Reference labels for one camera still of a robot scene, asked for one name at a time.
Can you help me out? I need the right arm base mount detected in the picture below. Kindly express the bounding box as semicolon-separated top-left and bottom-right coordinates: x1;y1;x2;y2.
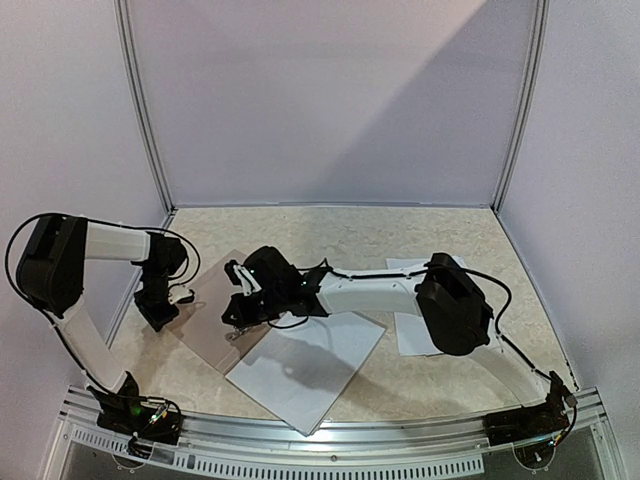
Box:
482;400;572;446

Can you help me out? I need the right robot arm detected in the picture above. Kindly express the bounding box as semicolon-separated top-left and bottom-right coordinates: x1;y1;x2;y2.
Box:
221;246;578;436

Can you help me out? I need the aluminium front rail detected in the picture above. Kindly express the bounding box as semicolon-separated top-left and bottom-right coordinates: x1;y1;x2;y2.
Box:
58;384;609;457

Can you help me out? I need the brown paper folder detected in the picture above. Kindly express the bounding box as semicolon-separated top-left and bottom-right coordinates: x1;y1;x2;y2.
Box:
167;250;271;375

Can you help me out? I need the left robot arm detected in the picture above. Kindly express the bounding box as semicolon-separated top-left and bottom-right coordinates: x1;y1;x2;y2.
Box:
4;212;200;434

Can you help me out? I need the stack of printed papers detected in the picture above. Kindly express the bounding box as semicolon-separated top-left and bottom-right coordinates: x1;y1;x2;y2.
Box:
384;254;471;357

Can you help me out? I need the perforated white cable tray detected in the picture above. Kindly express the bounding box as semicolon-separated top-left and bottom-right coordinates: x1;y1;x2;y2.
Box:
59;426;486;479

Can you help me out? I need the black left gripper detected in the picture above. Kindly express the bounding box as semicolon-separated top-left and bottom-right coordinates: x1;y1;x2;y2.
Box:
134;266;180;331

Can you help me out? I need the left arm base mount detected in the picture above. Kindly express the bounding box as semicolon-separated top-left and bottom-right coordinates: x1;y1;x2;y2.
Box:
93;391;184;446

